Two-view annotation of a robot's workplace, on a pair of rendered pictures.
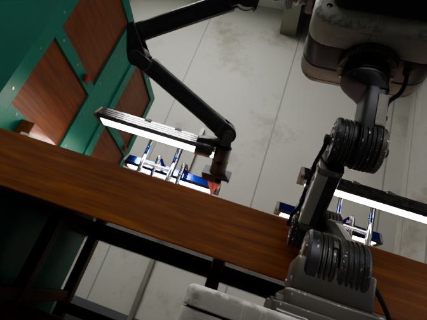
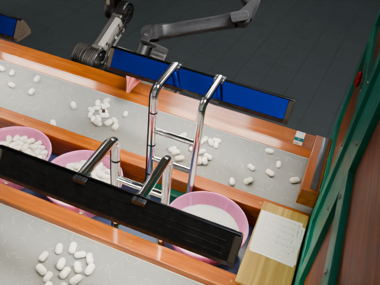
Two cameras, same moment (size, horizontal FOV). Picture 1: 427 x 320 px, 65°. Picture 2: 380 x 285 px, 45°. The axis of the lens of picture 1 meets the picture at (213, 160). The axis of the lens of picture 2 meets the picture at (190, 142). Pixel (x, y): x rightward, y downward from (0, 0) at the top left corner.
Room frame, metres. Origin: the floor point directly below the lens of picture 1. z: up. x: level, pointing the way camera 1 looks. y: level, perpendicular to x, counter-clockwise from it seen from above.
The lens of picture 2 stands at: (2.65, 0.49, 1.89)
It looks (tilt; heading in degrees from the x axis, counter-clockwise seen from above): 40 degrees down; 190
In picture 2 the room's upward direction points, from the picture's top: 7 degrees clockwise
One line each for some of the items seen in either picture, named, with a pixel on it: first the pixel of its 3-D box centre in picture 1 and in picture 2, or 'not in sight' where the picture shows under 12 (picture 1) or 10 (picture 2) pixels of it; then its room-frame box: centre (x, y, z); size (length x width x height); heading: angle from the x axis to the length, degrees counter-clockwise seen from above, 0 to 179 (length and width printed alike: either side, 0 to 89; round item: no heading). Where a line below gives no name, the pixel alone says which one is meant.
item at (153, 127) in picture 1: (159, 131); (198, 81); (1.41, 0.28, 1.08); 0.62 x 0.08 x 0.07; 83
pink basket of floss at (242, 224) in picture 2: not in sight; (204, 232); (1.71, 0.41, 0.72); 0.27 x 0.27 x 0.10
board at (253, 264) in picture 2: not in sight; (273, 247); (1.74, 0.63, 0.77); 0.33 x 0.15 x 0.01; 173
